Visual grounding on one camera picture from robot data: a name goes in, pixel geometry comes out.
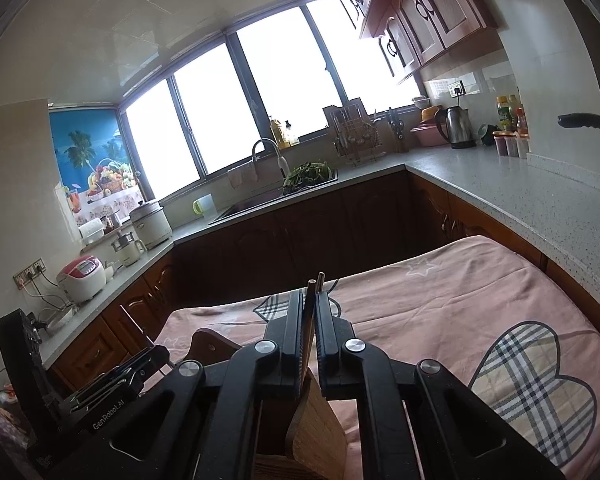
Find dark patterned wooden chopstick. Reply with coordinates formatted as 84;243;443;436
301;278;317;377

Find chrome kitchen faucet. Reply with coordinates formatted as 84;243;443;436
251;136;290;179

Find wooden utensil holder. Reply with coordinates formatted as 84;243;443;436
188;326;347;479

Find pink tablecloth with plaid hearts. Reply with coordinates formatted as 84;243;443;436
144;234;600;480

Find red white rice cooker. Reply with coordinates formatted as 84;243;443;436
56;255;107;304

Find small white electric pot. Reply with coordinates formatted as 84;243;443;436
111;232;146;266

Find lower wooden cabinets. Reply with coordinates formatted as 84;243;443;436
47;170;600;394

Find white tall rice cooker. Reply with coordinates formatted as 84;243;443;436
130;200;172;249

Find grey speckled countertop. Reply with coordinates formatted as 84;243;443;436
41;148;600;366

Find green leafy vegetables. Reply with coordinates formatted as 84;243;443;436
283;162;334;194

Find beach fruit poster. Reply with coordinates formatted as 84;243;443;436
50;108;143;226

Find pink basin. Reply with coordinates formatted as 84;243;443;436
411;124;449;148

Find dish drying rack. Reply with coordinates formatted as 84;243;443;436
323;98;386;166

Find spice jars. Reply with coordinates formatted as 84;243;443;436
493;131;530;159

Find yellow oil bottle on sill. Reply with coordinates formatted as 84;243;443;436
270;118;299;150

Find knife block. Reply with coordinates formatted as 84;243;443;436
385;107;408;153

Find stainless electric kettle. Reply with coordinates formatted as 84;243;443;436
434;105;477;150

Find condiment bottles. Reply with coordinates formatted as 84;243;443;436
496;94;528;134

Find black wok on stove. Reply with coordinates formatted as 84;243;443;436
557;113;600;130

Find wall power outlet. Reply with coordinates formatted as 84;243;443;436
12;258;46;289

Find green handled white jug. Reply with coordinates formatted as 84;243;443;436
192;194;218;219

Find kitchen window frame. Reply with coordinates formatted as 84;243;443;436
120;0;424;200

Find upper wooden wall cabinets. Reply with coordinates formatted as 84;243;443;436
344;0;496;80

